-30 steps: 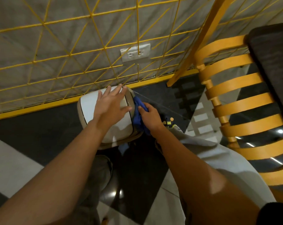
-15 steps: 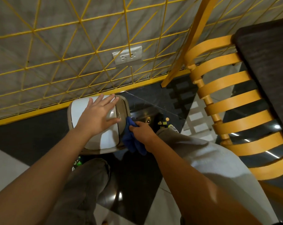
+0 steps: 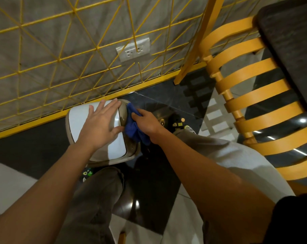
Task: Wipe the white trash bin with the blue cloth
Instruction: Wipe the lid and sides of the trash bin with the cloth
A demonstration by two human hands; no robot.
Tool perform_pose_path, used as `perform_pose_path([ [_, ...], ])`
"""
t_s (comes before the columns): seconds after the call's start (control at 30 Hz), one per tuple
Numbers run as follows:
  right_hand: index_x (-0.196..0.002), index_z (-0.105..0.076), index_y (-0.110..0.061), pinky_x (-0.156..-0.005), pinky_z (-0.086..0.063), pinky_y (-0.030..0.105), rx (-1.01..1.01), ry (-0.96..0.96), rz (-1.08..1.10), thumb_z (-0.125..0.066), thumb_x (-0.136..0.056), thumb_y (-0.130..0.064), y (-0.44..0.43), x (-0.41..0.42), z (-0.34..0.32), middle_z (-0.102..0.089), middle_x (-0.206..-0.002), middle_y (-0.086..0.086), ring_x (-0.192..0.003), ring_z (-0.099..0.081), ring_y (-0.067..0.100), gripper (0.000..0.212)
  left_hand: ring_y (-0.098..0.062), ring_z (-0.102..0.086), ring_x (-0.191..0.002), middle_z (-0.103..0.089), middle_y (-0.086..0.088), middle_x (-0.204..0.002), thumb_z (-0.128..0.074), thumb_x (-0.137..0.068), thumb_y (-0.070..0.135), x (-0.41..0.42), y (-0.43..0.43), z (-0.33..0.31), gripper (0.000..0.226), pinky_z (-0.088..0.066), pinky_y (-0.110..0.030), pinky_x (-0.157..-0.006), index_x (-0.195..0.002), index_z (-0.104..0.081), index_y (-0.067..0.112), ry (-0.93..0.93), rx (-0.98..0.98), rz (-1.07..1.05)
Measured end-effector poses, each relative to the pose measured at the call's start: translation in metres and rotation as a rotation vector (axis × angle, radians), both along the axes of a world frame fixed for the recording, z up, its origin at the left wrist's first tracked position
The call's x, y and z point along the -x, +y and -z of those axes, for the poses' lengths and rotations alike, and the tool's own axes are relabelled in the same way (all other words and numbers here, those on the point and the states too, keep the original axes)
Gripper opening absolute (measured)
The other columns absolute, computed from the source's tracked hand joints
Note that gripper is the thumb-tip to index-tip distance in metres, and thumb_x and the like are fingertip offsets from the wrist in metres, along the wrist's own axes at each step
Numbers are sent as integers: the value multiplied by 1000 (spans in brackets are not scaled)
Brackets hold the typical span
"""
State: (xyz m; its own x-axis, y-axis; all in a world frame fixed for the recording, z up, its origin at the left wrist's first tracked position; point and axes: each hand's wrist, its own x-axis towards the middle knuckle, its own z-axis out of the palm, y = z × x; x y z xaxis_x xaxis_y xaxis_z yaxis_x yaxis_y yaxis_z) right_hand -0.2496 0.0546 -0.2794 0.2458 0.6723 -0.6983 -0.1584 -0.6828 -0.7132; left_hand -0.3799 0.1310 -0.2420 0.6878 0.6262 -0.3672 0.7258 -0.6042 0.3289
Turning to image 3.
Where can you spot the person's left hand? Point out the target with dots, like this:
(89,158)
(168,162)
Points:
(97,129)

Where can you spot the person's right hand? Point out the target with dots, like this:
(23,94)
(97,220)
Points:
(149,124)

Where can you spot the person's left thumb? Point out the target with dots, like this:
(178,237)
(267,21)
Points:
(118,130)

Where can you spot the person's left little finger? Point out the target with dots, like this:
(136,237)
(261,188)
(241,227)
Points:
(91,111)

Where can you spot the person's left middle finger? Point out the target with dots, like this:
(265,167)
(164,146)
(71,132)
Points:
(110,106)

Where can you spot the person's right fingers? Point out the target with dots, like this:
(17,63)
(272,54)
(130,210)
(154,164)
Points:
(138,116)

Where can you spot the blue cleaning cloth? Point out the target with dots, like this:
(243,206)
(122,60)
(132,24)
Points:
(133,130)

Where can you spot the white trash bin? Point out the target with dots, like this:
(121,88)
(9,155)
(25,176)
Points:
(113,149)

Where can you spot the person's left forearm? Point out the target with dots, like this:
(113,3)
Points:
(41,195)

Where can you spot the person's right forearm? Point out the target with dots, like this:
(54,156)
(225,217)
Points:
(209,190)

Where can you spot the black patterned right shoe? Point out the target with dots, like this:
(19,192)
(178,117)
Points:
(180,123)

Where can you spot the black patterned shoe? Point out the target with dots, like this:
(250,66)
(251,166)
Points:
(87,173)
(180,123)

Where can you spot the black patterned left shoe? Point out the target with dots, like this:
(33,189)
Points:
(87,173)

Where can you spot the grey trousers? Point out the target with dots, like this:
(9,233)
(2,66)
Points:
(245,162)

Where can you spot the yellow wooden slatted chair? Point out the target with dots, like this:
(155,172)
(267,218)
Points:
(255,96)

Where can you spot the dark table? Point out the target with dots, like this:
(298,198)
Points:
(293,48)

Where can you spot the black shirt sleeve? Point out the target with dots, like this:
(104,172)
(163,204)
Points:
(293,221)

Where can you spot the white wall socket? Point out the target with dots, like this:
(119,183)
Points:
(133,50)

